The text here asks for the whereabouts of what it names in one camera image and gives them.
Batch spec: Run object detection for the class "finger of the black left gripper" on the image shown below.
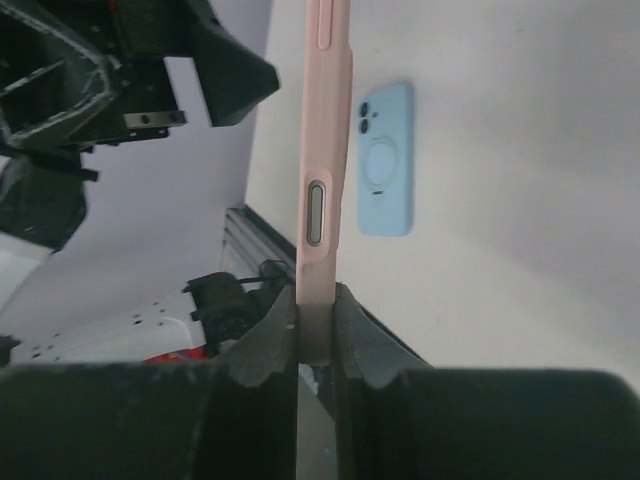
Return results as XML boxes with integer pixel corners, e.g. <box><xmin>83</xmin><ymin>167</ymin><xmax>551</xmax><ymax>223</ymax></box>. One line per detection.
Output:
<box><xmin>187</xmin><ymin>1</ymin><xmax>279</xmax><ymax>127</ymax></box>

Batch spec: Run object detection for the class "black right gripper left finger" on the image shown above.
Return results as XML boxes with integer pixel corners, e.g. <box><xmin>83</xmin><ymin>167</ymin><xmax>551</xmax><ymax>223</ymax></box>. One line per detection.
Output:
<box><xmin>1</xmin><ymin>288</ymin><xmax>298</xmax><ymax>479</ymax></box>

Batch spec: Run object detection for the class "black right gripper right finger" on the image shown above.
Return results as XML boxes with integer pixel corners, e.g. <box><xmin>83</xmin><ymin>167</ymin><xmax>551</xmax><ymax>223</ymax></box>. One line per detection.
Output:
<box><xmin>332</xmin><ymin>285</ymin><xmax>639</xmax><ymax>479</ymax></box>

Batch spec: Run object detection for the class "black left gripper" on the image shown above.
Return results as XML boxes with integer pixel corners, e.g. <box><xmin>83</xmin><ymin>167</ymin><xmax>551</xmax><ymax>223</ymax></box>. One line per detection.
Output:
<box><xmin>1</xmin><ymin>1</ymin><xmax>186</xmax><ymax>250</ymax></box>

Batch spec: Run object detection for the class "pink phone case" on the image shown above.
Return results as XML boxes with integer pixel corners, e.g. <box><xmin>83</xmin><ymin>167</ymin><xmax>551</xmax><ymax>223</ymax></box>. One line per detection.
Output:
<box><xmin>296</xmin><ymin>0</ymin><xmax>353</xmax><ymax>366</ymax></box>

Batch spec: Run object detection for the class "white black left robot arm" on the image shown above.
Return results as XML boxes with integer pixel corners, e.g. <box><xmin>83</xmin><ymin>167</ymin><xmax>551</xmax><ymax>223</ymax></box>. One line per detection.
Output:
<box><xmin>1</xmin><ymin>1</ymin><xmax>279</xmax><ymax>363</ymax></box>

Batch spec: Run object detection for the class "light blue phone case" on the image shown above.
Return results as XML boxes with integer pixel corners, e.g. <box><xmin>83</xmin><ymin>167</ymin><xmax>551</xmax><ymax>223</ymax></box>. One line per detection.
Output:
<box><xmin>356</xmin><ymin>81</ymin><xmax>415</xmax><ymax>237</ymax></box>

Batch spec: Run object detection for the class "left aluminium corner post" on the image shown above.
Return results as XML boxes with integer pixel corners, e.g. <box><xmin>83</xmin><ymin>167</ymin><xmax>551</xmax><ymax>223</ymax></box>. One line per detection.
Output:
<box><xmin>220</xmin><ymin>205</ymin><xmax>296</xmax><ymax>281</ymax></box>

